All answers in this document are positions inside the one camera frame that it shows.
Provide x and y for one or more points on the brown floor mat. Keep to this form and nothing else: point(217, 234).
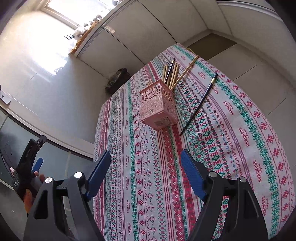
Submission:
point(211, 45)

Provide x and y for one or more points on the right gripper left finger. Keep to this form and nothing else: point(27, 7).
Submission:
point(96, 174)

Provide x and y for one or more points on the pink lattice utensil basket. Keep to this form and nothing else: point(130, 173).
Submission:
point(157, 106)

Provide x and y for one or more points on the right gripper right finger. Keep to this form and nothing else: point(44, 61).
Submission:
point(196, 173)

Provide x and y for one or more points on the black chopstick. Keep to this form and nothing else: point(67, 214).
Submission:
point(200, 103)
point(172, 65)

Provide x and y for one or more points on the dark trash bin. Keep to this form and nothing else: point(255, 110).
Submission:
point(116, 80)

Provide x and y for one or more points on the leaning wooden chopstick in basket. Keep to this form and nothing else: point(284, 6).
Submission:
point(168, 73)

